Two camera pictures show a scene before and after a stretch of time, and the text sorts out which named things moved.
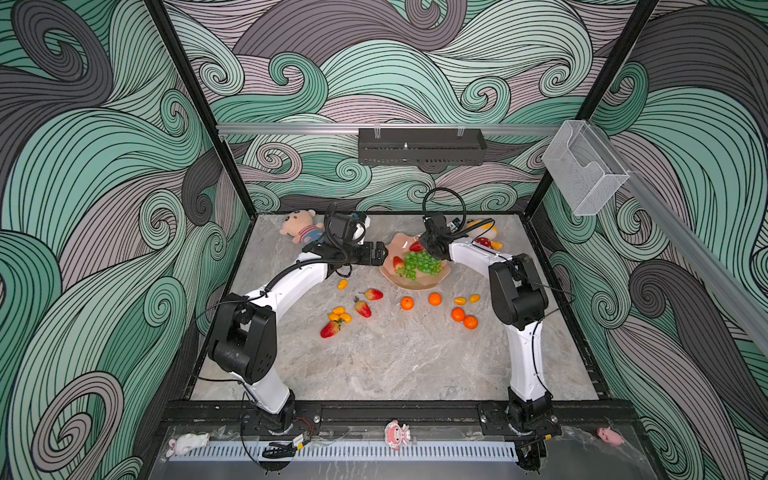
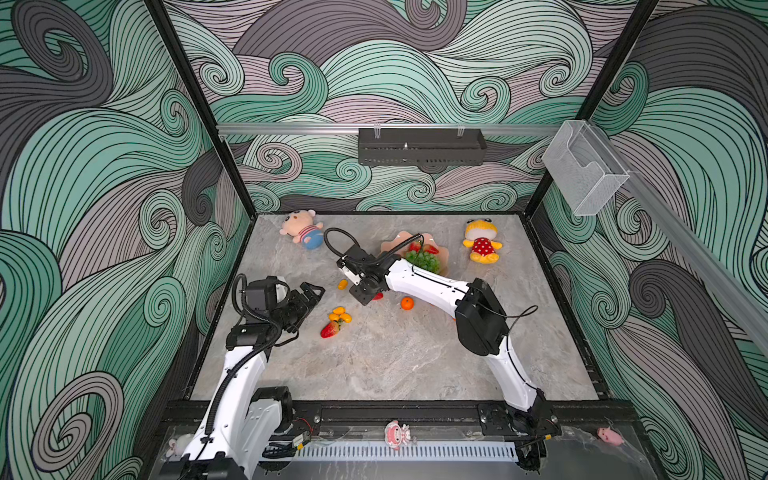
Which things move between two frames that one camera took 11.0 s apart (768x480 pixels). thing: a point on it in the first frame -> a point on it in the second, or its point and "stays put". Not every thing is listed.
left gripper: x=367 y=259 -> x=302 y=307
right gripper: x=424 y=236 -> x=359 y=295
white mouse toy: x=184 y=443 stays put
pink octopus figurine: x=396 y=434 stays put
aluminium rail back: x=372 y=127 stays put
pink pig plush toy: x=299 y=225 stays put
